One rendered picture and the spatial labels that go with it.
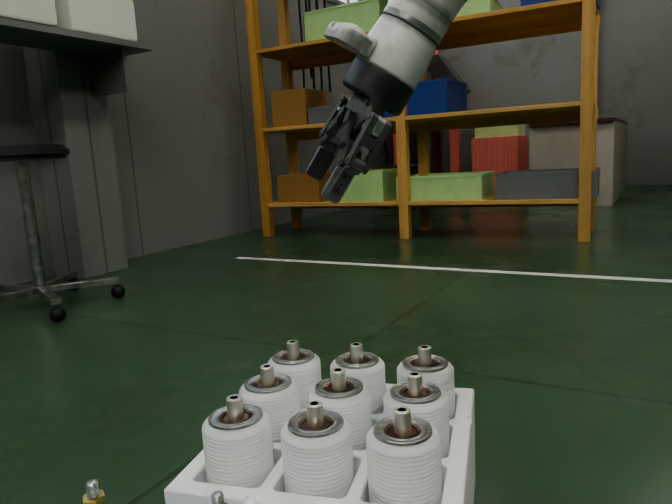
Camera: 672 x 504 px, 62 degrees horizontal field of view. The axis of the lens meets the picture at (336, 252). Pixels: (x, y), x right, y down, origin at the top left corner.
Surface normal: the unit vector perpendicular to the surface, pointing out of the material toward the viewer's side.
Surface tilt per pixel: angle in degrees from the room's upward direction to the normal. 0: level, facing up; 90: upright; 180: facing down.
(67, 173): 90
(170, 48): 90
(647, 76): 90
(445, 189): 90
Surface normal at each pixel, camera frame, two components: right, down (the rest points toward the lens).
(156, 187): 0.87, 0.04
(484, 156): -0.45, 0.18
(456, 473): -0.06, -0.98
